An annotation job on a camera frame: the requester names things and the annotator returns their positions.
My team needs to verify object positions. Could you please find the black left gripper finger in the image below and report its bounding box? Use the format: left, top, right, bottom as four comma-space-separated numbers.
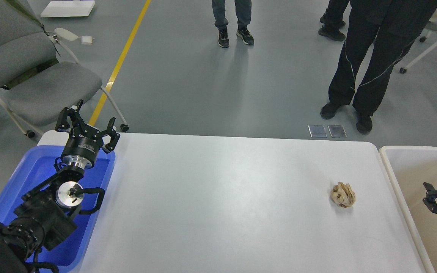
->
55, 100, 85, 132
96, 117, 120, 154

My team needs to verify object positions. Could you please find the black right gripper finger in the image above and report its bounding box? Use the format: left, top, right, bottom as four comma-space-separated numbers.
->
423, 182, 437, 214

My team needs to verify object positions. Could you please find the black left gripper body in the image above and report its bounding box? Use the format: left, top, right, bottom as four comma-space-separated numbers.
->
60, 128, 103, 169

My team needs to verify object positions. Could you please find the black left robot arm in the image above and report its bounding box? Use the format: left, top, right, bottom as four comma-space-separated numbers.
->
0, 100, 120, 273

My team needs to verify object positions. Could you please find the beige plastic bin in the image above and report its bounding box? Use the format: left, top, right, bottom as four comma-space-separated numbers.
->
379, 146, 437, 273

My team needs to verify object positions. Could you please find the grey office chair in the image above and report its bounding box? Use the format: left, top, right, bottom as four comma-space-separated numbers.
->
0, 0, 129, 138

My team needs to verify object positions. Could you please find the crumpled brown paper ball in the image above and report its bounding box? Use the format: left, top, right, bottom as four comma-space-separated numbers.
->
330, 182, 357, 208

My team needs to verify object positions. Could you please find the small white floor box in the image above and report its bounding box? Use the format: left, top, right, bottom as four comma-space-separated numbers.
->
80, 36, 94, 45

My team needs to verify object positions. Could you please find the blue plastic tray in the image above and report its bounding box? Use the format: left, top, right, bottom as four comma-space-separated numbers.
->
0, 145, 116, 272

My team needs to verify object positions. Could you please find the right metal floor plate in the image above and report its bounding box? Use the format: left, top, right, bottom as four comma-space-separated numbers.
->
328, 124, 347, 138

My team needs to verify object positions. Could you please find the metal floor plate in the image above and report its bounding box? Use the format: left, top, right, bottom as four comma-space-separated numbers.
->
328, 124, 347, 138
308, 125, 327, 138

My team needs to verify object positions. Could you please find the white flat board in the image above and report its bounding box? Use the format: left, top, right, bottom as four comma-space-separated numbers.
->
40, 0, 96, 18

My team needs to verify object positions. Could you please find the left metal floor plate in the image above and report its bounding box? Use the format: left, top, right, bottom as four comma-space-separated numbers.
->
308, 125, 327, 138

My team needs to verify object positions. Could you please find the person in black tracksuit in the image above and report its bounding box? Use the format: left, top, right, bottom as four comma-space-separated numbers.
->
320, 0, 437, 134

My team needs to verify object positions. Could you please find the person in blue jeans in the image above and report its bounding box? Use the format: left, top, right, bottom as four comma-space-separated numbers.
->
211, 0, 255, 48

